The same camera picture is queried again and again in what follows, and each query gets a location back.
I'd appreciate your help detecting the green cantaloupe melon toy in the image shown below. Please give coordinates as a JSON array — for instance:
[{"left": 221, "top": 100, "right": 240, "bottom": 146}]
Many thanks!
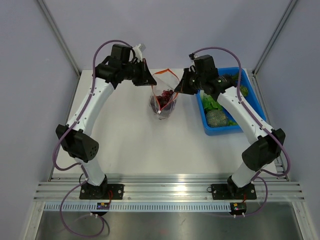
[{"left": 205, "top": 109, "right": 228, "bottom": 128}]

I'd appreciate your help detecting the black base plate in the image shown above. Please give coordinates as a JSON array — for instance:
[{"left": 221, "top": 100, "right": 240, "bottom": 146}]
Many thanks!
[
  {"left": 79, "top": 183, "right": 125, "bottom": 200},
  {"left": 206, "top": 183, "right": 257, "bottom": 200}
]

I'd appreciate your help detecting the small green round fruit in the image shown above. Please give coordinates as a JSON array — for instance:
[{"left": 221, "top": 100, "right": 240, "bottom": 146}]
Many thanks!
[{"left": 239, "top": 85, "right": 249, "bottom": 98}]

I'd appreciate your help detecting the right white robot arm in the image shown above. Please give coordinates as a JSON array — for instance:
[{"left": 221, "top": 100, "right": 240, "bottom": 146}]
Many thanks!
[{"left": 175, "top": 54, "right": 286, "bottom": 199}]

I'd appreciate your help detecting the aluminium rail frame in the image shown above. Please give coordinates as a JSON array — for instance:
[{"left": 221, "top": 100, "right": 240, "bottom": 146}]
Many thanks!
[{"left": 33, "top": 173, "right": 305, "bottom": 203}]

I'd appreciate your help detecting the red grape bunch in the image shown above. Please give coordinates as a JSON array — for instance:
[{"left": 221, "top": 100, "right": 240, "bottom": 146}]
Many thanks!
[{"left": 156, "top": 90, "right": 174, "bottom": 108}]

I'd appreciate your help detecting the clear zip bag orange zipper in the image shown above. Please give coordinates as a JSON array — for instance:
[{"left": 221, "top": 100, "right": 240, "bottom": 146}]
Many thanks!
[{"left": 149, "top": 68, "right": 180, "bottom": 120}]

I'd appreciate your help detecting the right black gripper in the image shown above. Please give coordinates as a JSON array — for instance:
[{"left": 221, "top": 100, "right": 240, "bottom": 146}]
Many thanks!
[{"left": 175, "top": 68, "right": 206, "bottom": 95}]

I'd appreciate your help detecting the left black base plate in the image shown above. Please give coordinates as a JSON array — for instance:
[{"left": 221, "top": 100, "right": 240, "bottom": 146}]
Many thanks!
[{"left": 79, "top": 183, "right": 125, "bottom": 200}]

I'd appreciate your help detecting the dark purple grape bunch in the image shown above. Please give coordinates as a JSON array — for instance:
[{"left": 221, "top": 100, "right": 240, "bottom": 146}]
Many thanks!
[{"left": 149, "top": 96, "right": 177, "bottom": 120}]

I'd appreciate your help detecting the green cabbage toy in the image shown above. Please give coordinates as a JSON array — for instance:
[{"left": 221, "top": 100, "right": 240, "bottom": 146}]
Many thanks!
[{"left": 199, "top": 91, "right": 223, "bottom": 113}]

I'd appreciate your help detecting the small green grape bunch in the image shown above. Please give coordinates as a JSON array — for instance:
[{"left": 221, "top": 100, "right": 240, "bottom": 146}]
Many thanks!
[{"left": 227, "top": 120, "right": 238, "bottom": 126}]

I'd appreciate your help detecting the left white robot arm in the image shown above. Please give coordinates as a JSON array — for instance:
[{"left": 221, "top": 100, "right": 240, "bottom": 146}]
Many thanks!
[{"left": 52, "top": 40, "right": 157, "bottom": 200}]

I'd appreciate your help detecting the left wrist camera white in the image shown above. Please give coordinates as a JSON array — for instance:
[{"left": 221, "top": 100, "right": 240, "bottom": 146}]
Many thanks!
[{"left": 132, "top": 43, "right": 146, "bottom": 61}]

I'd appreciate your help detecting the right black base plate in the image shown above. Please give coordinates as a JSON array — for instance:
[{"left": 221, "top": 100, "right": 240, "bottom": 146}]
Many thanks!
[{"left": 206, "top": 183, "right": 257, "bottom": 200}]

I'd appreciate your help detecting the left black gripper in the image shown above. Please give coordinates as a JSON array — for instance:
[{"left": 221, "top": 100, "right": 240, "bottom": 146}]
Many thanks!
[{"left": 121, "top": 58, "right": 157, "bottom": 87}]

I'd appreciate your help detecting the blue plastic bin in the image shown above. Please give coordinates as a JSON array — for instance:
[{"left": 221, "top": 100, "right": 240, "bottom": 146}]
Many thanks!
[{"left": 195, "top": 68, "right": 266, "bottom": 136}]

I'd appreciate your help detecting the white slotted cable duct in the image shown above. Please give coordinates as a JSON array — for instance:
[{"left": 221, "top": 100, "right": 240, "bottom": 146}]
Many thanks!
[{"left": 44, "top": 202, "right": 231, "bottom": 213}]

